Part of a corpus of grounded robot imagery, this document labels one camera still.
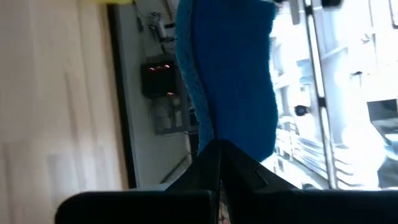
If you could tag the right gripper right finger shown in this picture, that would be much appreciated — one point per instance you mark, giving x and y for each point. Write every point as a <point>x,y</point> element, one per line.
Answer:
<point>295,208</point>

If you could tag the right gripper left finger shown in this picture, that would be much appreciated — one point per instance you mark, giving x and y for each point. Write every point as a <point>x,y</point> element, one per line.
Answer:
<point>140,208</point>

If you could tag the blue towel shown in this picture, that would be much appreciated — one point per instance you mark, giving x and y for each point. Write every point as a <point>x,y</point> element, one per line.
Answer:
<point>236,77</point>

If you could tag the black computer with red lights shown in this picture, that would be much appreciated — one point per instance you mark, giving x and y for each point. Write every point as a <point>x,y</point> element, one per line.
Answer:
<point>158,77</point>

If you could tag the black ceiling camera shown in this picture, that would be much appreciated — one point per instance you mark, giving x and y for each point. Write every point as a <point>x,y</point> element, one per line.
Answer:
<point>301,110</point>

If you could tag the black table edge rail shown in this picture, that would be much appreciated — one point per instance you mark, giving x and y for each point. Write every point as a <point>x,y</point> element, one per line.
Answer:
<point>122,109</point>

